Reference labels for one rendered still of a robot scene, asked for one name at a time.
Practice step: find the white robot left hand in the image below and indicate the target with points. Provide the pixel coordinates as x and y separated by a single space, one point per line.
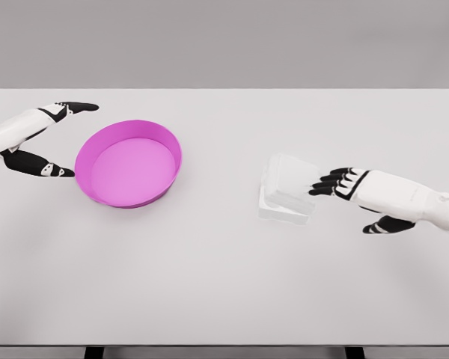
22 125

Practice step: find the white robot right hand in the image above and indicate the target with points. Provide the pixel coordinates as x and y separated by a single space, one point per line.
396 196

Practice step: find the translucent white lidded box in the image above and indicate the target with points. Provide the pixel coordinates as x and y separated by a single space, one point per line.
288 187

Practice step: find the pink round shallow bowl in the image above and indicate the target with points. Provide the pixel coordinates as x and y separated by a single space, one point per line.
134 172

